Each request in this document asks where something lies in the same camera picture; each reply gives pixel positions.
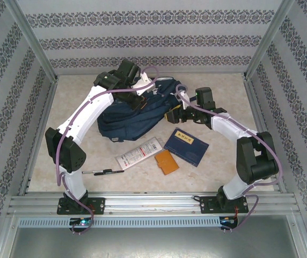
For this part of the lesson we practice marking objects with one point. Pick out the navy blue backpack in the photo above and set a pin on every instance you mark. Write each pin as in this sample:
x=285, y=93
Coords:
x=132, y=123

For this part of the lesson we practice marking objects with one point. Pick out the navy blue book yellow label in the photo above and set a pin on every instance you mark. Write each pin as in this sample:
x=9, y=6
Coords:
x=185, y=147

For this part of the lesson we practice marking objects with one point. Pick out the orange leather wallet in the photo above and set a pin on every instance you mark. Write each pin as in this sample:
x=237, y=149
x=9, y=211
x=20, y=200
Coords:
x=167, y=162

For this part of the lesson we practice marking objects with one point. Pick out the silver pen with black cap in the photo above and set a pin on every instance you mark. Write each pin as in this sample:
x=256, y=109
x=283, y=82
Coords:
x=107, y=170

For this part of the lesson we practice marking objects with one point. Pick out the black marker pen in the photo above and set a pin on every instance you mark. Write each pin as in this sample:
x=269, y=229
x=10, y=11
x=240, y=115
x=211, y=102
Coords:
x=110, y=172

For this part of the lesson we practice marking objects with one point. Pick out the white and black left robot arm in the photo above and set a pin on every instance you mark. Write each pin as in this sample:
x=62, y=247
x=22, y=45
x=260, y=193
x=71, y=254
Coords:
x=89, y=115

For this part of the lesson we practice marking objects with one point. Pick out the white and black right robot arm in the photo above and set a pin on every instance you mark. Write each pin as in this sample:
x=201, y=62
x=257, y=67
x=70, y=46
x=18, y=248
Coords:
x=231, y=126

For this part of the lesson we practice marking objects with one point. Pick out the grey metal sheet panel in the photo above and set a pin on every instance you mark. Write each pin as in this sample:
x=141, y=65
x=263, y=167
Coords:
x=153, y=242

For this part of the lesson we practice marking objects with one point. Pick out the aluminium right side rail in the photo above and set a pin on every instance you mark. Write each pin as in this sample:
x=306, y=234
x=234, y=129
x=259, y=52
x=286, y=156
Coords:
x=256, y=107

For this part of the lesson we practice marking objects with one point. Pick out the aluminium right frame post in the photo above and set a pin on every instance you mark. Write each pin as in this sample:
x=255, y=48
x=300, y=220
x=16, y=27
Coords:
x=266, y=40

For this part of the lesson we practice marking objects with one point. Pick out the aluminium frame post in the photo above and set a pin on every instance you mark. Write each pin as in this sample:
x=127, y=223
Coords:
x=266, y=40
x=34, y=43

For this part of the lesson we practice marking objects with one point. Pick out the aluminium mounting rail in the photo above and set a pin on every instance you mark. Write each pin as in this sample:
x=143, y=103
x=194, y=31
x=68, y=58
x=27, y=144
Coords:
x=153, y=201

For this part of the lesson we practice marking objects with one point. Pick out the aluminium left side rail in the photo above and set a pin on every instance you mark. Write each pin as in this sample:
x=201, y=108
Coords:
x=46, y=107

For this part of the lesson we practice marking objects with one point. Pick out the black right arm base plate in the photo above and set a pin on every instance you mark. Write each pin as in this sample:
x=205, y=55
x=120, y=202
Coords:
x=205, y=204

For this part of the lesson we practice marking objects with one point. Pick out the aluminium left frame post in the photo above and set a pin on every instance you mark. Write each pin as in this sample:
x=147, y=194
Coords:
x=34, y=43

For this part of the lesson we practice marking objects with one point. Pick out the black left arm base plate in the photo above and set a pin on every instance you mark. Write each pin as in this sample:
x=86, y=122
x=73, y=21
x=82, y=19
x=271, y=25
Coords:
x=99, y=205

